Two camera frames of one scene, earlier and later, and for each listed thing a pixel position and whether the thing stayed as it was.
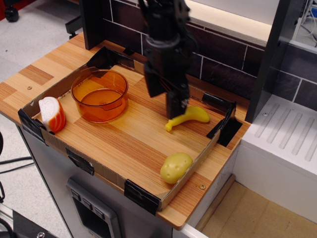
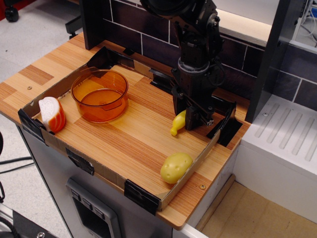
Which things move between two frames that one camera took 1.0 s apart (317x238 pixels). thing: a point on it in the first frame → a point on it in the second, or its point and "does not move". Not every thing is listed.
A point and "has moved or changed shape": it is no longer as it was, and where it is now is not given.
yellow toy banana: (191, 113) has moved or changed shape
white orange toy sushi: (52, 114) does not move
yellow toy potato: (174, 166) does not move
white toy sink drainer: (287, 130) does not move
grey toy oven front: (95, 217) does not move
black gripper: (168, 57) → (193, 83)
